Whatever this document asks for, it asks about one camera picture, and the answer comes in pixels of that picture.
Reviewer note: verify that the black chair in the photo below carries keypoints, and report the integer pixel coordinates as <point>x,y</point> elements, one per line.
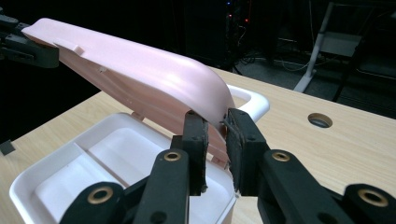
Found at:
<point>373,62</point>

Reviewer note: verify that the white desk leg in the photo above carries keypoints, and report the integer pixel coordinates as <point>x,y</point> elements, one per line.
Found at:
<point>314,53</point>

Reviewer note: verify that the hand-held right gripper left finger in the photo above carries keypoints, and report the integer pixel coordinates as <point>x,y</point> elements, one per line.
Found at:
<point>196,149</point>

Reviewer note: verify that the black computer tower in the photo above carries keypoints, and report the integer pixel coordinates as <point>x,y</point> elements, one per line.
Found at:
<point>214,31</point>

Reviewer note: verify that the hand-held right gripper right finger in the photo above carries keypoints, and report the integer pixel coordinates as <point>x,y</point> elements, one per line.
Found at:
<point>246,155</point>

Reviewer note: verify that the white divided tray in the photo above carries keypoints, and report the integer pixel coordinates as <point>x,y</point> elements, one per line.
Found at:
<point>77,177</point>

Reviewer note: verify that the pink box lid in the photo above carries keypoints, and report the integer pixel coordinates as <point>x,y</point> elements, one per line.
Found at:
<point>140,71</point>

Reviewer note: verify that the grey under-desk box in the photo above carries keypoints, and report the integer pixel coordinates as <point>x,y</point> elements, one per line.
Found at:
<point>341,43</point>

